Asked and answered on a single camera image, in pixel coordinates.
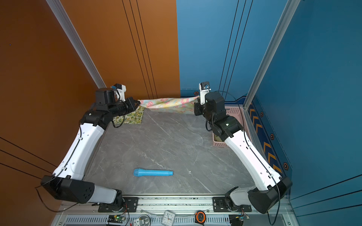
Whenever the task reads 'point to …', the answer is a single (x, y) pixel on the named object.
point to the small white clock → (168, 218)
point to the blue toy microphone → (141, 172)
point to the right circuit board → (237, 220)
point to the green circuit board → (118, 219)
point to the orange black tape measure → (200, 217)
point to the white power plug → (143, 220)
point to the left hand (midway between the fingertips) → (141, 100)
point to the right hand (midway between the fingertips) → (197, 98)
